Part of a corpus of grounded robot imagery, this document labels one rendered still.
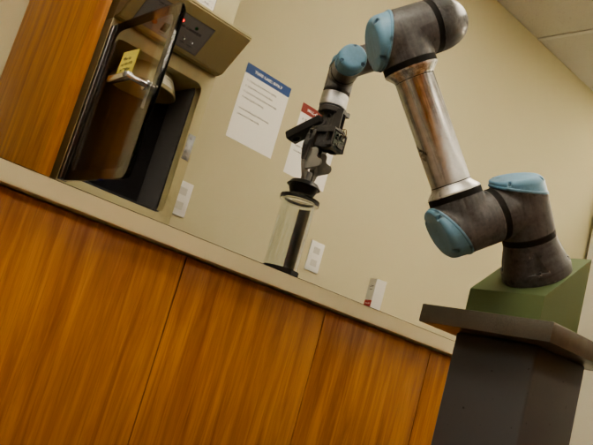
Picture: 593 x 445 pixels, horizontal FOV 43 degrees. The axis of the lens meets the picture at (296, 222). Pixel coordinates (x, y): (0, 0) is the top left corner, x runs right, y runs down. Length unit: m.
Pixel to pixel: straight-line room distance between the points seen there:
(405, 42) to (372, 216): 1.55
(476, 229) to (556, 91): 2.66
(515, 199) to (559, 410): 0.44
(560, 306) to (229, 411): 0.77
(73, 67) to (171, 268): 0.50
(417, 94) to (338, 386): 0.82
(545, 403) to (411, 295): 1.70
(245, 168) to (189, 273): 1.01
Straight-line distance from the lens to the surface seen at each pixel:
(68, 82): 1.77
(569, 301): 1.73
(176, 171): 1.99
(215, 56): 2.02
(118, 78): 1.64
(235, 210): 2.62
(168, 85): 2.02
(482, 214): 1.61
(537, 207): 1.66
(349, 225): 2.99
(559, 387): 1.69
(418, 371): 2.27
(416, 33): 1.62
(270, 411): 1.89
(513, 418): 1.60
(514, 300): 1.68
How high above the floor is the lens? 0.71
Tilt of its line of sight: 11 degrees up
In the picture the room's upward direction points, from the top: 16 degrees clockwise
